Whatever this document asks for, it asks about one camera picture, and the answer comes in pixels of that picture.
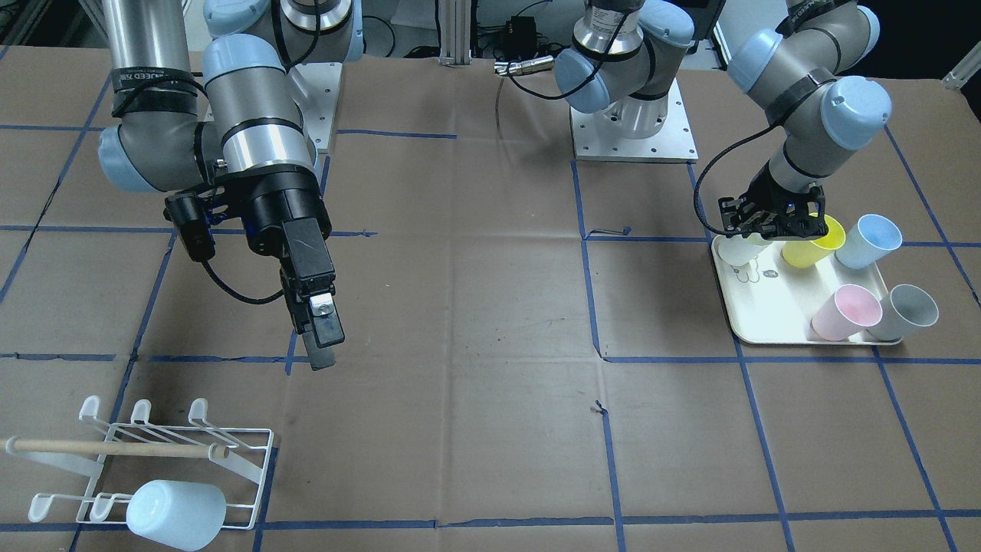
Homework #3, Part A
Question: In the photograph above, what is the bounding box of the yellow plastic cup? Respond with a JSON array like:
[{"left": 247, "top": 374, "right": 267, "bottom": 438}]
[{"left": 781, "top": 214, "right": 847, "bottom": 269}]

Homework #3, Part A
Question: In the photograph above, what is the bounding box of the grey plastic cup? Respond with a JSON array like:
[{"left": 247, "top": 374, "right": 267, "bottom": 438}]
[{"left": 868, "top": 284, "right": 940, "bottom": 341}]

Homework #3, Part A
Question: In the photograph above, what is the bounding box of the white wire cup rack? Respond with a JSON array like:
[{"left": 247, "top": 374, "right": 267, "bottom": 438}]
[{"left": 3, "top": 395, "right": 277, "bottom": 531}]

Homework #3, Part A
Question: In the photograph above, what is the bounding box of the light blue plastic cup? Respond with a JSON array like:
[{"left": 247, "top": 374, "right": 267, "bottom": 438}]
[{"left": 126, "top": 479, "right": 225, "bottom": 551}]

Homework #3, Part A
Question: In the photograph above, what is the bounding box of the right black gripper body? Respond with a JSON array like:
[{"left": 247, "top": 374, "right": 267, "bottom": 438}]
[{"left": 243, "top": 167, "right": 336, "bottom": 296}]

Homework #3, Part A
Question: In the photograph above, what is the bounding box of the white plastic cup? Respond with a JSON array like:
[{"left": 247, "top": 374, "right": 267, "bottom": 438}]
[{"left": 714, "top": 233, "right": 773, "bottom": 267}]

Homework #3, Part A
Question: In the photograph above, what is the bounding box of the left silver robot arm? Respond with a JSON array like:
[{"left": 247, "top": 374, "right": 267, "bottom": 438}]
[{"left": 554, "top": 1, "right": 892, "bottom": 241}]

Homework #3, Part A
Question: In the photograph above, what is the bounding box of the cream plastic tray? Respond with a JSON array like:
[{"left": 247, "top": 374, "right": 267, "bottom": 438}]
[{"left": 712, "top": 235, "right": 889, "bottom": 346}]

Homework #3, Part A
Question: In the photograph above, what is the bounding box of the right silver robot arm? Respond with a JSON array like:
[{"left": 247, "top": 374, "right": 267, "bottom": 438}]
[{"left": 98, "top": 1, "right": 363, "bottom": 370}]

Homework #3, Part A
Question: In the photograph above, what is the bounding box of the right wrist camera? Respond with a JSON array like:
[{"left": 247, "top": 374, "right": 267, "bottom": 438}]
[{"left": 164, "top": 192, "right": 216, "bottom": 263}]

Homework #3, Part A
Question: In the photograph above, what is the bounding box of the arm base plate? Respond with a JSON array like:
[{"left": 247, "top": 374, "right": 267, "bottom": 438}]
[
  {"left": 288, "top": 62, "right": 343, "bottom": 155},
  {"left": 569, "top": 80, "right": 700, "bottom": 163}
]

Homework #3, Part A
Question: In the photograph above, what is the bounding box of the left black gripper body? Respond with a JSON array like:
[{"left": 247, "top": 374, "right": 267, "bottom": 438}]
[{"left": 718, "top": 164, "right": 829, "bottom": 238}]

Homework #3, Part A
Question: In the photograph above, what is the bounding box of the pink plastic cup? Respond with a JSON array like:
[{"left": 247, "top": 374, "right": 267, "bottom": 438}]
[{"left": 810, "top": 284, "right": 883, "bottom": 342}]

